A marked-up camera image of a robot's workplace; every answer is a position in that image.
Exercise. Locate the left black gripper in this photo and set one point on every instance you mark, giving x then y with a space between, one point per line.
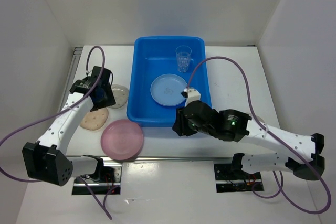
109 100

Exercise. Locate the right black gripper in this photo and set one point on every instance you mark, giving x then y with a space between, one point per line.
179 126

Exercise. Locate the grey textured glass plate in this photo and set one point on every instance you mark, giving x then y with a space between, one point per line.
121 94

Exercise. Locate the light blue round plate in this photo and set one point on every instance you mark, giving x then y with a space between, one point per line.
166 90

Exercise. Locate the pink round plate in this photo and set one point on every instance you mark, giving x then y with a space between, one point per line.
122 140

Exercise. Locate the blue plastic bin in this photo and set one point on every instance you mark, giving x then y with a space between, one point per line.
154 56

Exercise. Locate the clear plastic cup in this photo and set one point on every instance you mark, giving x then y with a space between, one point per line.
183 58

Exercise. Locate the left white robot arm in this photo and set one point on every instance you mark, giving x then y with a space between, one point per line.
46 159

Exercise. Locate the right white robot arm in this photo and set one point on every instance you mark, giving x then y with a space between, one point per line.
290 152

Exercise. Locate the beige textured glass plate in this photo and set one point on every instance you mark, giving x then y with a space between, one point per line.
94 120

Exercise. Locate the grey glass plate right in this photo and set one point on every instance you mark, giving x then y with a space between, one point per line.
257 118

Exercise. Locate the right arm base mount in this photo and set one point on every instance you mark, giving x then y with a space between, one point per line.
227 181

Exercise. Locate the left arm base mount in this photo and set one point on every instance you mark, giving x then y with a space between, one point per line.
109 181

